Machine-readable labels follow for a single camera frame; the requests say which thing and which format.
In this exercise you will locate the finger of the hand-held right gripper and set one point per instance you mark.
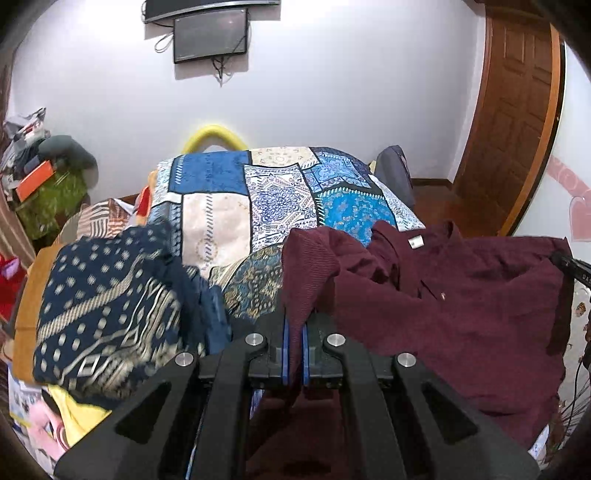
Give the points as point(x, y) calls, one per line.
point(572, 266)

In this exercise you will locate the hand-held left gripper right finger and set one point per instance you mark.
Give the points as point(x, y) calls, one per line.
point(305, 360)

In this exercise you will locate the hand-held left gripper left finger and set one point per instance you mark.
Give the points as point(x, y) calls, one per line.
point(286, 360)

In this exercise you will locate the maroon button shirt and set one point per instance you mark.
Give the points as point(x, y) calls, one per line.
point(461, 323)

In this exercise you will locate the floral bed sheet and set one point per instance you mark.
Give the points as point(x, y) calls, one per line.
point(577, 314)

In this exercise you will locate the folded blue jeans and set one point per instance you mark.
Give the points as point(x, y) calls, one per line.
point(212, 314)

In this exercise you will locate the white sliding wardrobe door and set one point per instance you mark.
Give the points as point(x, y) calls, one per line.
point(575, 138)

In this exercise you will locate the blue patchwork quilt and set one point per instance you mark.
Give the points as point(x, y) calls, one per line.
point(272, 207)

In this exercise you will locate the brown wooden door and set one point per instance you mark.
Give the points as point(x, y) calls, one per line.
point(508, 124)

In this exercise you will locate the navy patterned cloth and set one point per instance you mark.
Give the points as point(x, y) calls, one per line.
point(106, 314)

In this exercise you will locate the yellow cloth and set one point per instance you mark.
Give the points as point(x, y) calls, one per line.
point(81, 415)

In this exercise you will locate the striped beige cloth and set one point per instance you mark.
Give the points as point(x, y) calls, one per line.
point(101, 219)

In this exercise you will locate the pink printed cloth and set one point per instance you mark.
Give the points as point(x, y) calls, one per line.
point(39, 424)

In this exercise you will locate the orange cloth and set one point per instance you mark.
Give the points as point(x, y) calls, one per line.
point(30, 314)

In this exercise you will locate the grey cushion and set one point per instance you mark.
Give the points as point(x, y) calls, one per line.
point(69, 150)

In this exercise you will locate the orange box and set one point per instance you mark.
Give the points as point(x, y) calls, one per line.
point(36, 180)

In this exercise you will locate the pile of mixed clutter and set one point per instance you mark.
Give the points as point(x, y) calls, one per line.
point(23, 138)

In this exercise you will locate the pink heart wall sticker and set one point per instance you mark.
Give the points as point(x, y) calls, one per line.
point(577, 207)

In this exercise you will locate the small black wall monitor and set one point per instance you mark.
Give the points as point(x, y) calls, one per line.
point(211, 36)

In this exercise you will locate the black wall television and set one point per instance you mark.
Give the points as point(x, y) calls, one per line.
point(207, 7)

